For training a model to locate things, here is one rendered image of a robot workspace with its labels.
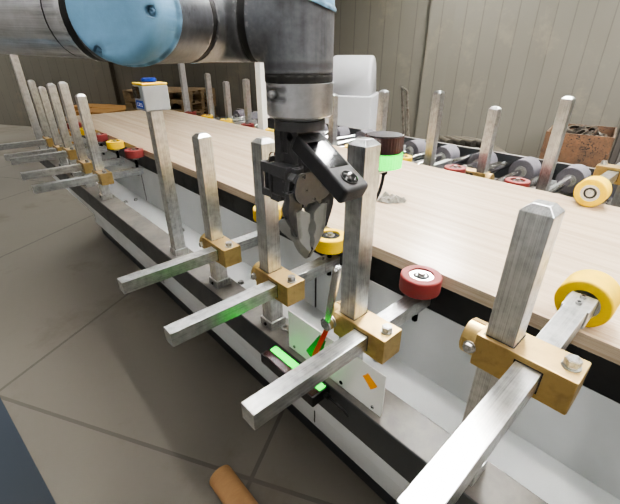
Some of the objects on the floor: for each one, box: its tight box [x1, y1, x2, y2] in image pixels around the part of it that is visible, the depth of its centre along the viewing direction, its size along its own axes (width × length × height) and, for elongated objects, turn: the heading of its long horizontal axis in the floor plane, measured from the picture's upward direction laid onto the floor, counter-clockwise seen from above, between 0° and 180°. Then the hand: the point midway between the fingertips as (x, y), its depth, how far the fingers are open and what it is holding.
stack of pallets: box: [122, 87, 218, 117], centre depth 600 cm, size 116×82×82 cm
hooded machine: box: [325, 55, 379, 131], centre depth 450 cm, size 63×54×128 cm
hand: (310, 252), depth 60 cm, fingers closed
